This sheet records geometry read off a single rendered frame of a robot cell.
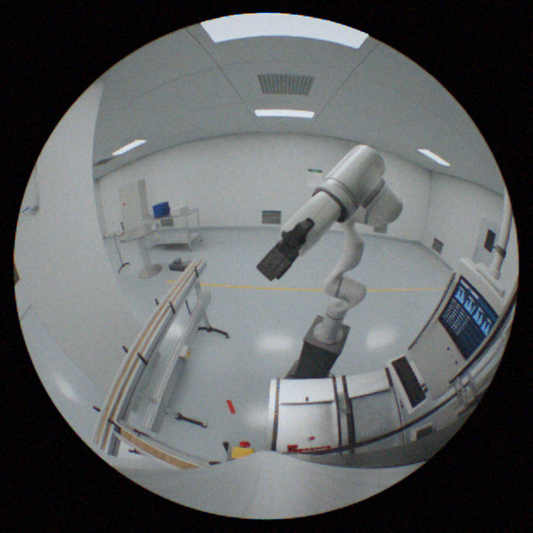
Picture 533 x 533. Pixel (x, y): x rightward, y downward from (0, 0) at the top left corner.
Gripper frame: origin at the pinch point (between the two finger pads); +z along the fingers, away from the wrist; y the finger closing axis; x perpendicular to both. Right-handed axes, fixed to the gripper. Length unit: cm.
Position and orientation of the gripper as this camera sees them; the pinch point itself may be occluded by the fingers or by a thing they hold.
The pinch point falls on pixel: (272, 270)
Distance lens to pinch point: 30.9
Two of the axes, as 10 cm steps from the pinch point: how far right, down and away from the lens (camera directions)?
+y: -1.7, -0.5, -9.8
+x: 7.2, 6.7, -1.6
